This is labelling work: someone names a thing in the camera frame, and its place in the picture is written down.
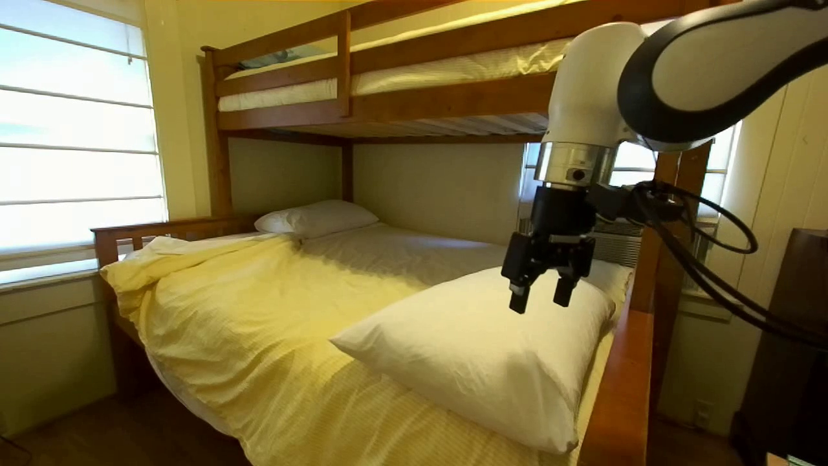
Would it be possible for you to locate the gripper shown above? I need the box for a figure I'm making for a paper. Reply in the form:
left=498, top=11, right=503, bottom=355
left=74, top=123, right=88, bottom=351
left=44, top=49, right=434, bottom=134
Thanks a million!
left=501, top=184, right=597, bottom=315

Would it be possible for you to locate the large white pillow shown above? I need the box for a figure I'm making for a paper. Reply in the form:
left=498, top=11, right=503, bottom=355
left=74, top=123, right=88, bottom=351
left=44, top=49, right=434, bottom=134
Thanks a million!
left=330, top=266, right=616, bottom=454

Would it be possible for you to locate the small white pillow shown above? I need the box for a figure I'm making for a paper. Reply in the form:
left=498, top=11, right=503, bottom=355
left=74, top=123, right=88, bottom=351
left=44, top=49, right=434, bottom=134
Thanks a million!
left=254, top=199, right=380, bottom=239

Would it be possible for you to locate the window behind bed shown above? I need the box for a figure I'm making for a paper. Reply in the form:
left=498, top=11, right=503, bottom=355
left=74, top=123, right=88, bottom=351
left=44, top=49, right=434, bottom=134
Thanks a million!
left=521, top=123, right=741, bottom=224

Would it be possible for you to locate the wooden bunk bed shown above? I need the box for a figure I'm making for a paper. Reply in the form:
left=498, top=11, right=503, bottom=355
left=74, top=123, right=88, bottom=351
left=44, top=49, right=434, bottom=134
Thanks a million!
left=91, top=0, right=725, bottom=466

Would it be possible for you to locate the upper bunk mattress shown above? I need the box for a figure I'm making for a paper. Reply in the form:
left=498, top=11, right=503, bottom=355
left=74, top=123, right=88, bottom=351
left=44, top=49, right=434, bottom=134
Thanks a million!
left=217, top=18, right=670, bottom=113

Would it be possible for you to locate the dark wooden cabinet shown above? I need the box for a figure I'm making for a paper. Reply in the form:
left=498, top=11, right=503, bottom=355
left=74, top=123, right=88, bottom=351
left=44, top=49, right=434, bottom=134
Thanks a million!
left=731, top=228, right=828, bottom=466

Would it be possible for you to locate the yellow blanket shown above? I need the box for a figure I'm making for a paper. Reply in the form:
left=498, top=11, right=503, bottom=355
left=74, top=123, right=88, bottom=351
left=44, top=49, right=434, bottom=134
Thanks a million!
left=100, top=223, right=633, bottom=466

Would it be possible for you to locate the window with white blinds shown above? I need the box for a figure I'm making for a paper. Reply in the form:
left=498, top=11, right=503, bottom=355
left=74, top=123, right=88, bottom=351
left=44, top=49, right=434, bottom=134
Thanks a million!
left=0, top=0, right=169, bottom=285

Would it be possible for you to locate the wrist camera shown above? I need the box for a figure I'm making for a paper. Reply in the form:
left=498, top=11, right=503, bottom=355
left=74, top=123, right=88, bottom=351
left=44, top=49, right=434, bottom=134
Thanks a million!
left=587, top=183, right=686, bottom=224

